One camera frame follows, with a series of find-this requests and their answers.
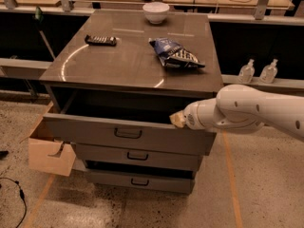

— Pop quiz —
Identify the grey top drawer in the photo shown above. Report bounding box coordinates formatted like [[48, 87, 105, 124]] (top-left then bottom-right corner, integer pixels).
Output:
[[45, 87, 216, 155]]

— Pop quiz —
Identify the grey drawer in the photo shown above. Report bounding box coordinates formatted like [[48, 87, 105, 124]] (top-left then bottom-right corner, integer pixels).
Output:
[[45, 87, 216, 155], [85, 170, 195, 194], [75, 143, 202, 171]]

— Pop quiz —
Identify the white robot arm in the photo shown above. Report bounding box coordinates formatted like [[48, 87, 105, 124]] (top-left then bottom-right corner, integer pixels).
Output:
[[170, 85, 304, 142]]

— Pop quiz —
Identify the grey drawer cabinet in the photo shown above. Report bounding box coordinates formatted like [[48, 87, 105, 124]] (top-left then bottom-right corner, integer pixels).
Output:
[[41, 10, 223, 180]]

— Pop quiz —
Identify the grey bottom drawer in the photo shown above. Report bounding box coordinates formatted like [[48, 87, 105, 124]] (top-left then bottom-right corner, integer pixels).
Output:
[[85, 170, 195, 194]]

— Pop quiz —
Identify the grey middle drawer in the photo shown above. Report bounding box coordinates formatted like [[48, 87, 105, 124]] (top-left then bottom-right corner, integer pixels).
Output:
[[75, 143, 202, 171]]

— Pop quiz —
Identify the blue chip bag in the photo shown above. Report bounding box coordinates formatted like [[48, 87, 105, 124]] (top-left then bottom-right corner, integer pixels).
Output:
[[148, 37, 205, 68]]

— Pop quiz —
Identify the left clear sanitizer bottle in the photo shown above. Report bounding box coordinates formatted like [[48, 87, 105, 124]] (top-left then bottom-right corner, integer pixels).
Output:
[[237, 59, 255, 84]]

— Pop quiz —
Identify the clear sanitizer bottle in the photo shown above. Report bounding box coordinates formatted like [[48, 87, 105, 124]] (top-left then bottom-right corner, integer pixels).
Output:
[[237, 59, 255, 84], [259, 59, 277, 84]]

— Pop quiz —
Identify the right clear sanitizer bottle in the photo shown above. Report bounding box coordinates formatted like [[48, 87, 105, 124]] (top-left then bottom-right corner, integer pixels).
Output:
[[259, 59, 277, 84]]

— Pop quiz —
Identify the black snack bar pack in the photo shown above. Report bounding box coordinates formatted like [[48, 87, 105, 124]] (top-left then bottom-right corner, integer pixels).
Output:
[[85, 35, 117, 47]]

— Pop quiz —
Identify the white ceramic bowl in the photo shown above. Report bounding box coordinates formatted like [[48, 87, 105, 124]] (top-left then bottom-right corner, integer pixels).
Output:
[[142, 2, 170, 25]]

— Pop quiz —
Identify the cardboard box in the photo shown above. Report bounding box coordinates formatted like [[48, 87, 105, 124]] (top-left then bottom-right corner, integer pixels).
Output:
[[28, 103, 76, 177]]

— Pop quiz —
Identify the black floor cable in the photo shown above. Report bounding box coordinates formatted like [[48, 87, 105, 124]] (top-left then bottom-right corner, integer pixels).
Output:
[[0, 176, 29, 228]]

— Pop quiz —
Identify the green handled tool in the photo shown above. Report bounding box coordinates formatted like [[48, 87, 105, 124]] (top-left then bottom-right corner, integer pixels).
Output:
[[33, 7, 55, 59]]

